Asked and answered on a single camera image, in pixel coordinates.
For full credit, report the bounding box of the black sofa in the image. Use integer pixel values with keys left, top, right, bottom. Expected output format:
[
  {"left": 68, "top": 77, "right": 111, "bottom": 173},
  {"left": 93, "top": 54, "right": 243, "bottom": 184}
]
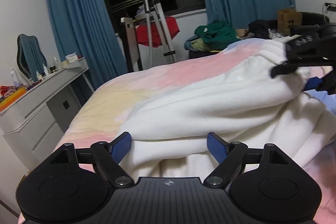
[{"left": 301, "top": 12, "right": 330, "bottom": 26}]

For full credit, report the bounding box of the corrugated steamer hose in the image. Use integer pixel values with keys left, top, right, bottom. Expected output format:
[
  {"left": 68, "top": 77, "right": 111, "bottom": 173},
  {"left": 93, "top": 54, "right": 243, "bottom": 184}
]
[{"left": 134, "top": 0, "right": 153, "bottom": 68}]

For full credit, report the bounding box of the left blue curtain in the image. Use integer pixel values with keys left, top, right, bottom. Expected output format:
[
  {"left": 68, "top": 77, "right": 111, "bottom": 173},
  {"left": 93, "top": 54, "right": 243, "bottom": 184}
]
[{"left": 47, "top": 0, "right": 128, "bottom": 89}]

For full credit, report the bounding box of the silver tripod stand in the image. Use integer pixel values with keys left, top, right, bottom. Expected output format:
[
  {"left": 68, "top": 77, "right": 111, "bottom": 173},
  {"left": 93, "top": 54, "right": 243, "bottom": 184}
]
[{"left": 144, "top": 0, "right": 175, "bottom": 67}]

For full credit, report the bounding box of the brown cardboard box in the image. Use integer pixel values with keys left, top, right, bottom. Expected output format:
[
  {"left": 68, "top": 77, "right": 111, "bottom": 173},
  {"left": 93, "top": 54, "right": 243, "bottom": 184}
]
[{"left": 277, "top": 5, "right": 302, "bottom": 36}]

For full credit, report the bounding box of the white knit sweater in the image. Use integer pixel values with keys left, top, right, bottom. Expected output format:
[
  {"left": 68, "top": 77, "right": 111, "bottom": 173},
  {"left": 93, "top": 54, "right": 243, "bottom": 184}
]
[{"left": 120, "top": 40, "right": 335, "bottom": 178}]

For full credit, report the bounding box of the wavy black mirror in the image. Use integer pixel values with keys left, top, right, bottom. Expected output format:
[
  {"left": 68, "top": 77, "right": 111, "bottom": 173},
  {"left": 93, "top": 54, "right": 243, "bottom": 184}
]
[{"left": 17, "top": 34, "right": 47, "bottom": 82}]

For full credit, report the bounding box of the red cloth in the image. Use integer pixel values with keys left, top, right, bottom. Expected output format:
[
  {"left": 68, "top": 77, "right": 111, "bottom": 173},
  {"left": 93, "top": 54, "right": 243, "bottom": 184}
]
[{"left": 136, "top": 16, "right": 180, "bottom": 48}]

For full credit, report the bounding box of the green hoodie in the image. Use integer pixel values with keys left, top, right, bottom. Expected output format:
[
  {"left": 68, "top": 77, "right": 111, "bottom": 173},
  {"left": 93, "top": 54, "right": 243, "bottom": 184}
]
[{"left": 194, "top": 20, "right": 240, "bottom": 51}]

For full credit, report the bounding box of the orange box on desk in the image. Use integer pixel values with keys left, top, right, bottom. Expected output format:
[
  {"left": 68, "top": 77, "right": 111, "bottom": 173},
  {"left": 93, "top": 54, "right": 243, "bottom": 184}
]
[{"left": 0, "top": 88, "right": 26, "bottom": 111}]

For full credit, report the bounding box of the black garment pile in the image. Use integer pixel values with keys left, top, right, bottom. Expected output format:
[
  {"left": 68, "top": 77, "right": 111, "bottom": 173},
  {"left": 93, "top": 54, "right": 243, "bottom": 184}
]
[{"left": 248, "top": 19, "right": 277, "bottom": 39}]

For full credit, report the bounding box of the white dressing table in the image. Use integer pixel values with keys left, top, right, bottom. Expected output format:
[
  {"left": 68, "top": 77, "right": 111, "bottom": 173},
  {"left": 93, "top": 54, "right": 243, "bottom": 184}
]
[{"left": 1, "top": 57, "right": 93, "bottom": 171}]

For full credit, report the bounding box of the pastel bed duvet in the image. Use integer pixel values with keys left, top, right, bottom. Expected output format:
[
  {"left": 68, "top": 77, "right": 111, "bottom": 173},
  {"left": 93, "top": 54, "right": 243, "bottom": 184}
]
[{"left": 18, "top": 35, "right": 336, "bottom": 224}]

